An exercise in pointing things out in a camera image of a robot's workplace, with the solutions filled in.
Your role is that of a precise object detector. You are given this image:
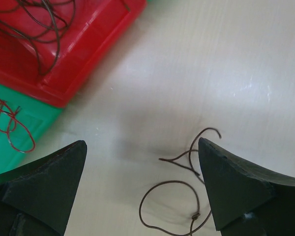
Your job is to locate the near green plastic bin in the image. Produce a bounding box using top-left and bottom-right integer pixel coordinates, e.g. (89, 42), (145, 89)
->
(0, 85), (62, 174)

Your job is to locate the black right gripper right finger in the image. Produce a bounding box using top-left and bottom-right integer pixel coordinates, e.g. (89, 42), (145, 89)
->
(198, 138), (295, 236)

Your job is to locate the red striped thin wire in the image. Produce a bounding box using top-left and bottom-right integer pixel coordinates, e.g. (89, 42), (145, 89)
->
(0, 95), (36, 153)

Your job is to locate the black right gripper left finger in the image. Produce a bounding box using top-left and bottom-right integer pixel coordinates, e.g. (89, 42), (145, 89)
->
(0, 140), (87, 236)

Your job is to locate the red plastic bin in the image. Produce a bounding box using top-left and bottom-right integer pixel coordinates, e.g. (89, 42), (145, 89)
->
(0, 0), (147, 108)

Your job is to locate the thin wire bundle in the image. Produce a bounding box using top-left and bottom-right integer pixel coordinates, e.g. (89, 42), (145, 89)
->
(139, 127), (222, 236)

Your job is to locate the dark brown thin wire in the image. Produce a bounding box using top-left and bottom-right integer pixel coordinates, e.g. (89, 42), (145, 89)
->
(0, 0), (132, 77)

